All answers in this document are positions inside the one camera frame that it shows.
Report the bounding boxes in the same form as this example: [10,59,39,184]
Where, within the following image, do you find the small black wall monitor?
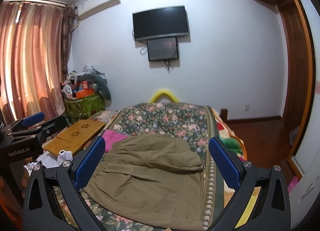
[147,37,179,62]

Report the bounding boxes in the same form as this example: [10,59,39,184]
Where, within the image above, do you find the orange box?
[75,89,95,99]

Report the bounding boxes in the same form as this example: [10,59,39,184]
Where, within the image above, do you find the magenta folded garment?
[102,129,128,153]

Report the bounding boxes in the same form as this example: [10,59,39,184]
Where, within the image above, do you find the green fabric storage box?
[65,93,105,124]

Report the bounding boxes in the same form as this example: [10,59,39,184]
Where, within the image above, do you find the grey plush pillow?
[79,73,111,100]

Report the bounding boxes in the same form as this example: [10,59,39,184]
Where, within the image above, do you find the floral green bedspread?
[53,102,226,231]

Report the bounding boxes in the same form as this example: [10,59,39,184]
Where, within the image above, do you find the white wardrobe sliding door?
[285,0,320,229]

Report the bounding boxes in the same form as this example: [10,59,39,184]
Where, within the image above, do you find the yellow foam bed rail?
[150,89,180,103]

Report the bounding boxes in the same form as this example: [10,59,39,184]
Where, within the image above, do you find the colourful fleece blanket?
[212,109,247,163]

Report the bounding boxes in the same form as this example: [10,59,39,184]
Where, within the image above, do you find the olive khaki pants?
[84,134,203,230]

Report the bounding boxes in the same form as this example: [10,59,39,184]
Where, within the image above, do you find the pink curtain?
[1,1,76,124]

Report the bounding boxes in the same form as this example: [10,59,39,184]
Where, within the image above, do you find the black wall television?
[132,6,190,41]

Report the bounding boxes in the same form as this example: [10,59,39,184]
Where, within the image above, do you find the white air conditioner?
[77,0,121,20]

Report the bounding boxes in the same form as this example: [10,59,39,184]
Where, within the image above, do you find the brown wooden door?
[279,0,309,133]

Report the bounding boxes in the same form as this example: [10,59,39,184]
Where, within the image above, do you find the bamboo lap desk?
[44,119,105,156]

